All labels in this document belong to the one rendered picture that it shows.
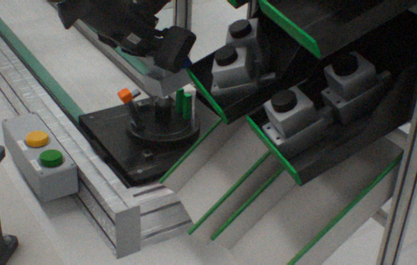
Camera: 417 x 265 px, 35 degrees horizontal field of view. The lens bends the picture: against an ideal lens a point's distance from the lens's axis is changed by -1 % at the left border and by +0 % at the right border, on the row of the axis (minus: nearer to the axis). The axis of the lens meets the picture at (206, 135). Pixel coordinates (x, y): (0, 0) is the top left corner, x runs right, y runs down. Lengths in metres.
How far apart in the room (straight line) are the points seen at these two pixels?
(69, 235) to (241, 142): 0.36
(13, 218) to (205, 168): 0.38
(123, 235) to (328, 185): 0.37
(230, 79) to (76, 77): 0.75
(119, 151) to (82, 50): 0.54
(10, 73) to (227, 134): 0.62
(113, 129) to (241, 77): 0.46
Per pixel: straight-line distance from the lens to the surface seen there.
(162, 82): 1.00
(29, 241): 1.19
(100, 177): 1.16
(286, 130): 0.77
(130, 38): 0.95
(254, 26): 0.90
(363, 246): 1.21
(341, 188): 0.90
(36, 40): 1.75
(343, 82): 0.78
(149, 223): 1.13
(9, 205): 1.27
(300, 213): 0.92
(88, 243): 1.17
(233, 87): 0.86
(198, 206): 1.02
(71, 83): 1.53
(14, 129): 1.30
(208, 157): 1.04
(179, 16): 1.39
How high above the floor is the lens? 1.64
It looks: 33 degrees down
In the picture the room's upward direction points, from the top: 3 degrees clockwise
